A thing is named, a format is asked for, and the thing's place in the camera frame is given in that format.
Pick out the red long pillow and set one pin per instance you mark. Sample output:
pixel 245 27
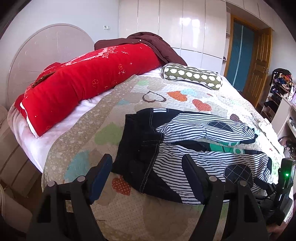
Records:
pixel 62 86

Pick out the white shelf unit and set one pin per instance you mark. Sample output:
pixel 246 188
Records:
pixel 280 112

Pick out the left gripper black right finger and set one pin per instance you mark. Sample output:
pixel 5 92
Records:
pixel 243 221

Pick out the heart patterned quilt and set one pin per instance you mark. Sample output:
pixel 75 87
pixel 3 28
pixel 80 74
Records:
pixel 122 212

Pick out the clutter on shelf top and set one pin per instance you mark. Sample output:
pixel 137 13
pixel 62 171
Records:
pixel 283 81

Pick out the navy striped child pants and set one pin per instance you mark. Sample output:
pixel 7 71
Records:
pixel 154 140

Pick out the wooden door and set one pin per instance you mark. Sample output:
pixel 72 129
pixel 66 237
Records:
pixel 260 61

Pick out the maroon blanket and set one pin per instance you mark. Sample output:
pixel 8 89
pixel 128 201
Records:
pixel 161 48

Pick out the white wardrobe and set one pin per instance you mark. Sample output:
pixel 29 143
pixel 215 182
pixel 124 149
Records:
pixel 199 31

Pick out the olive white-dotted bolster pillow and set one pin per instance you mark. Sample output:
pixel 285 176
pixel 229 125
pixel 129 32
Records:
pixel 178 72

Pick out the teal door curtain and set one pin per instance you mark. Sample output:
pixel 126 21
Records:
pixel 241 54

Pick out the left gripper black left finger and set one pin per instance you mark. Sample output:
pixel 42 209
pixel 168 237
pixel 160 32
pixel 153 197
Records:
pixel 65 210

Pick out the round white headboard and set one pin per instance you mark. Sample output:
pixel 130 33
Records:
pixel 53 43

